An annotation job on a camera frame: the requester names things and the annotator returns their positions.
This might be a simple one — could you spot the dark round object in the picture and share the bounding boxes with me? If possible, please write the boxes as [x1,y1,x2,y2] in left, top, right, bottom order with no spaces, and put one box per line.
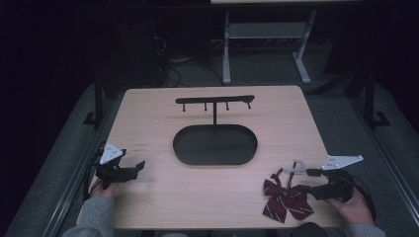
[291,221,331,237]

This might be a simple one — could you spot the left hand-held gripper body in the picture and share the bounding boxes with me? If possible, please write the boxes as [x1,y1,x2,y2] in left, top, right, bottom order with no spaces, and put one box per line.
[94,141,127,191]

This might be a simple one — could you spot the person's left hand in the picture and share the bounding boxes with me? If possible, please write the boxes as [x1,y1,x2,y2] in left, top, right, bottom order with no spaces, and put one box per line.
[90,182,121,199]

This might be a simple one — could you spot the dark red striped bow tie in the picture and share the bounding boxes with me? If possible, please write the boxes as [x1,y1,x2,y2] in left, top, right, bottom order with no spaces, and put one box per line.
[262,159,315,224]

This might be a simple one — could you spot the white metal table frame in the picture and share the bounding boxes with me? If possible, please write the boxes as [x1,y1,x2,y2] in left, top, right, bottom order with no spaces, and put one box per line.
[221,9,318,86]

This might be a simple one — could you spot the black metal stand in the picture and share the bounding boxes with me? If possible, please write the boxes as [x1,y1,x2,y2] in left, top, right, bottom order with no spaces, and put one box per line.
[82,73,107,128]
[361,69,391,128]

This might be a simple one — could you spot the black hook stand with tray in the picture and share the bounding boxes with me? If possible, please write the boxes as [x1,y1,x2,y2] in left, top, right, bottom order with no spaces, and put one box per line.
[172,94,259,167]

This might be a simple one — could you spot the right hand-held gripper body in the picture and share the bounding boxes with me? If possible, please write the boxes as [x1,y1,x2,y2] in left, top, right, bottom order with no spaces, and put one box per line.
[310,154,365,203]

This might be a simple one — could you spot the person's right hand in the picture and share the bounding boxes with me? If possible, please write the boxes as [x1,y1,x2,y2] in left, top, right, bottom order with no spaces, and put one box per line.
[324,189,367,226]

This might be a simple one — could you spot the tangle of black floor cables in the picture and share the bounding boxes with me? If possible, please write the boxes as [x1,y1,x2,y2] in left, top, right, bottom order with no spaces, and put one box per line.
[151,34,225,89]

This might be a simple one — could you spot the left hand-held gripper black cable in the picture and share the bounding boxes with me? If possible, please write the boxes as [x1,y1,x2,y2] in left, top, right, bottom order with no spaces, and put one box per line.
[82,149,104,200]

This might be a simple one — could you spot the right hand-held gripper black cable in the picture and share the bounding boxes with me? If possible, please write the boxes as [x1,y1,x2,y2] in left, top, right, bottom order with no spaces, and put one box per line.
[347,176,377,222]

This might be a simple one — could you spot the hand-held gripper black cable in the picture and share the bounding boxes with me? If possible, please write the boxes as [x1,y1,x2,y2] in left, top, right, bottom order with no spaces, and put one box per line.
[347,176,377,222]
[82,149,104,200]

